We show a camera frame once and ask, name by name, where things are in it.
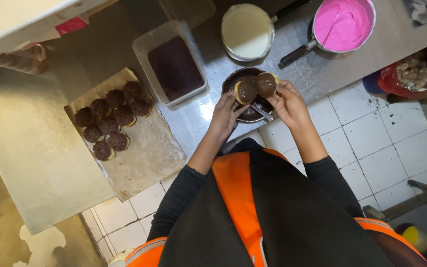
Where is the person's right hand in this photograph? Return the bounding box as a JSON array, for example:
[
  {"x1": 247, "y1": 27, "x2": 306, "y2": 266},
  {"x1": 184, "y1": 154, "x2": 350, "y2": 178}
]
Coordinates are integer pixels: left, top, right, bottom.
[{"x1": 265, "y1": 80, "x2": 313, "y2": 131}]

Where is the person's left hand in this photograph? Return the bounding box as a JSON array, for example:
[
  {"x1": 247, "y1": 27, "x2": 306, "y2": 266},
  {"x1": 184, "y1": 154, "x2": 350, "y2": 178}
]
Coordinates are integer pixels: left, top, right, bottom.
[{"x1": 208, "y1": 91, "x2": 251, "y2": 144}]

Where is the chocolate-dipped pastry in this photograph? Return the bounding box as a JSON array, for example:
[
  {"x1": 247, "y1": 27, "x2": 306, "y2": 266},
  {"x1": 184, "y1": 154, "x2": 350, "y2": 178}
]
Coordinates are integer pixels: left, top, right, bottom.
[
  {"x1": 234, "y1": 79, "x2": 258, "y2": 105},
  {"x1": 255, "y1": 72, "x2": 279, "y2": 98}
]

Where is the metal spoon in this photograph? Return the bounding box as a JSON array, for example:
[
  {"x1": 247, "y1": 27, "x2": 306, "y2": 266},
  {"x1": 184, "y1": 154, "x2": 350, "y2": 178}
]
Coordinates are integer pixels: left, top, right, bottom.
[{"x1": 251, "y1": 104, "x2": 274, "y2": 122}]

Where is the metal bowl of melted chocolate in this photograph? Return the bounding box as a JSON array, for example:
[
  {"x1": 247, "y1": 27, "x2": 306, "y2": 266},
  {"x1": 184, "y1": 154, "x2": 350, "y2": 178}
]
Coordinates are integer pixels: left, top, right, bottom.
[{"x1": 221, "y1": 67, "x2": 276, "y2": 124}]

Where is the orange vest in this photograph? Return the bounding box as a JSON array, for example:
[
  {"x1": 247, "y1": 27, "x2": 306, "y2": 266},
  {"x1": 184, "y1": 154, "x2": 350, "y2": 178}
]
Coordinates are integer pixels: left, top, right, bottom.
[{"x1": 125, "y1": 148, "x2": 426, "y2": 267}]

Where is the plastic tub of chocolate sprinkles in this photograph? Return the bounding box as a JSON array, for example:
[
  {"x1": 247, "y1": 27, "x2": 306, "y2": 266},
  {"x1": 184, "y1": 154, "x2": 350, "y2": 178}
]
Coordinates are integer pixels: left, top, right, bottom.
[{"x1": 132, "y1": 20, "x2": 209, "y2": 107}]

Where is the sheet of baking paper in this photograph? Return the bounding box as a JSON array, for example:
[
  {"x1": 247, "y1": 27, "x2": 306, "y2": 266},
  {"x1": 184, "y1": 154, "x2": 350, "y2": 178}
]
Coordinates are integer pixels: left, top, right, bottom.
[{"x1": 64, "y1": 67, "x2": 188, "y2": 203}]

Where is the blue bowl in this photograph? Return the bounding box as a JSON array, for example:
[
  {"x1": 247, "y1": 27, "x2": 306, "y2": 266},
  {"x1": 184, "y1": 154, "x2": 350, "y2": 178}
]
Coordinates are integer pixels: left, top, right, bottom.
[{"x1": 362, "y1": 70, "x2": 387, "y2": 95}]

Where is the pot of white cream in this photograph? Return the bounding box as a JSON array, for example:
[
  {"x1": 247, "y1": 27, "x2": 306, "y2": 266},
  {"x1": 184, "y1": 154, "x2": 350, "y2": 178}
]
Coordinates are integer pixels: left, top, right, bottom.
[{"x1": 220, "y1": 0, "x2": 311, "y2": 62}]

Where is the pot of pink cream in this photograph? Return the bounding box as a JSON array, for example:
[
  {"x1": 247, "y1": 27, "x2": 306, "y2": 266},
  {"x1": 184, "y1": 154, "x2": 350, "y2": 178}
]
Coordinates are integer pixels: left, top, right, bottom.
[{"x1": 280, "y1": 0, "x2": 377, "y2": 67}]

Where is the group of sprinkle-coated pastries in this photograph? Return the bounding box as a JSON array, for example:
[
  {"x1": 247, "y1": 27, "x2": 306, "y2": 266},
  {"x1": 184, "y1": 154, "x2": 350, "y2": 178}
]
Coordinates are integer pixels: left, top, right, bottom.
[{"x1": 74, "y1": 80, "x2": 153, "y2": 162}]

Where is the empty clear plastic tub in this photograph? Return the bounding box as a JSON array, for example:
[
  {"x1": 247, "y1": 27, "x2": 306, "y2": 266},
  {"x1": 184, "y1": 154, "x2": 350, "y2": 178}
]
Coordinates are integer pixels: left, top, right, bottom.
[{"x1": 157, "y1": 0, "x2": 217, "y2": 31}]

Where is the red bag of scraps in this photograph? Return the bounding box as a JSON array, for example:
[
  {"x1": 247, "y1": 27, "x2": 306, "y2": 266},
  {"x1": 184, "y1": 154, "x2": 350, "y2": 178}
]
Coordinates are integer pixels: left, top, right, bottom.
[{"x1": 378, "y1": 55, "x2": 427, "y2": 98}]

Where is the wooden stool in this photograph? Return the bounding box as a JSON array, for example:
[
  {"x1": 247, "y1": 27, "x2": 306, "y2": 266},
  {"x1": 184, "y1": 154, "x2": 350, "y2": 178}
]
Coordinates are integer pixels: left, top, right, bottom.
[{"x1": 362, "y1": 179, "x2": 427, "y2": 222}]

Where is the grey cloth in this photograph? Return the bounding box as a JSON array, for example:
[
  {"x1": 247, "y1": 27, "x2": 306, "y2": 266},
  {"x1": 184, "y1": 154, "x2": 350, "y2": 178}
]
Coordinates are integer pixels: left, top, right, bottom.
[{"x1": 402, "y1": 0, "x2": 427, "y2": 27}]

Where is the yellow-capped bottle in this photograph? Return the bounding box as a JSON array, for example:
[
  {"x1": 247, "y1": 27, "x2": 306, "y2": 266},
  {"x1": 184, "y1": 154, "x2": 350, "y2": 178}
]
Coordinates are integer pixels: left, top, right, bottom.
[{"x1": 394, "y1": 222, "x2": 427, "y2": 253}]

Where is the large pale baking tray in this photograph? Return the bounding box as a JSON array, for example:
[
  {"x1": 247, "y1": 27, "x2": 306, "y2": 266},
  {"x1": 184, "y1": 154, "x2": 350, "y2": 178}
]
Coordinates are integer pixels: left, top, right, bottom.
[{"x1": 0, "y1": 64, "x2": 116, "y2": 236}]

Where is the clear glass jar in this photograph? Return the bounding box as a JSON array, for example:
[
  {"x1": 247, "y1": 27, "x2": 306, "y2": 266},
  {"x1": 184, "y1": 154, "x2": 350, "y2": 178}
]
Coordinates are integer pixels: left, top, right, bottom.
[{"x1": 0, "y1": 43, "x2": 48, "y2": 75}]

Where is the white shelf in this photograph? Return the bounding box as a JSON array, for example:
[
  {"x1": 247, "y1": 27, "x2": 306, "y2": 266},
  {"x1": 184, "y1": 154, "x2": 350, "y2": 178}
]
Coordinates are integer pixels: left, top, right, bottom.
[{"x1": 0, "y1": 0, "x2": 107, "y2": 67}]

